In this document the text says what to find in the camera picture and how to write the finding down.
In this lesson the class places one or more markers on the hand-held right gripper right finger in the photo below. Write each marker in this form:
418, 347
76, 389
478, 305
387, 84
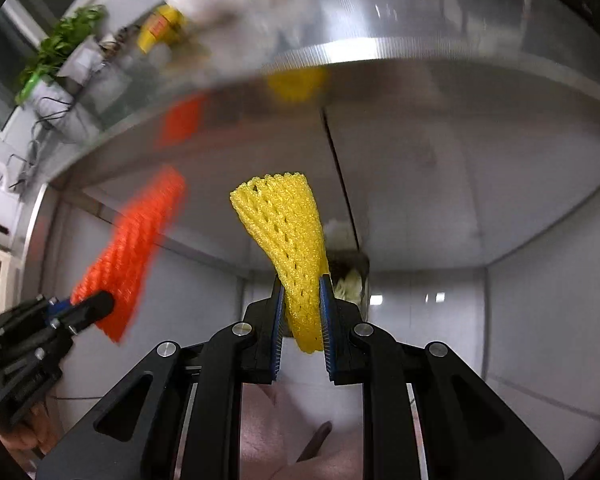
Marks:
327, 332

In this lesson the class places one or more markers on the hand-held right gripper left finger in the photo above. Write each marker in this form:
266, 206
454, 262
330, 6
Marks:
278, 332

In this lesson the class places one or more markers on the person's left hand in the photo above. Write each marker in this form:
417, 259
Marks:
27, 435

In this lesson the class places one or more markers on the green potted plant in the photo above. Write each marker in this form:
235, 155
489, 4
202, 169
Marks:
60, 45

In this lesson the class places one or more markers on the yellow foam fruit net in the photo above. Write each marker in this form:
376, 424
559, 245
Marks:
290, 240

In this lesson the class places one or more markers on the orange foam fruit net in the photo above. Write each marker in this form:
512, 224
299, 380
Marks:
130, 250

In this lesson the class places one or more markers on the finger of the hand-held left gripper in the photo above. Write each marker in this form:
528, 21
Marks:
87, 310
25, 320

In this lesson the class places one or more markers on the yellow bottle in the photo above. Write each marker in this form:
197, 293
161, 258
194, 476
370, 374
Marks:
159, 27

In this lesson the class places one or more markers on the steel trash bin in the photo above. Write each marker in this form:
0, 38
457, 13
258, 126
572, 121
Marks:
300, 410

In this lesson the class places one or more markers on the white plant pot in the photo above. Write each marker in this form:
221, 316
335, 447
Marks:
55, 110

